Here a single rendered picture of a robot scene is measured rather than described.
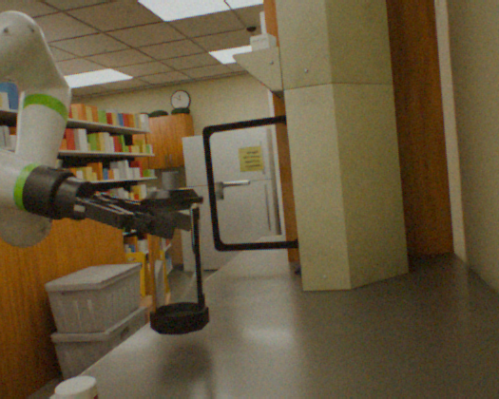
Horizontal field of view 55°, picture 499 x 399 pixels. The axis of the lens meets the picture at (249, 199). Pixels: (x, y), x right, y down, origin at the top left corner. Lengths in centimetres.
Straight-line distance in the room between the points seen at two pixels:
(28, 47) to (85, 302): 222
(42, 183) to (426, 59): 109
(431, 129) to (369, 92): 35
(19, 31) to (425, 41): 106
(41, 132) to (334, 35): 71
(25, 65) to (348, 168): 80
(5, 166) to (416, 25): 114
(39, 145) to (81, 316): 222
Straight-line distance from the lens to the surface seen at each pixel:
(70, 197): 88
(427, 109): 149
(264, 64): 115
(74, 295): 327
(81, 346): 335
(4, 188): 94
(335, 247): 112
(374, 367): 73
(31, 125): 123
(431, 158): 149
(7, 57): 125
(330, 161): 110
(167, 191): 80
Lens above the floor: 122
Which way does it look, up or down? 3 degrees down
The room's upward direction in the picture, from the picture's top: 6 degrees counter-clockwise
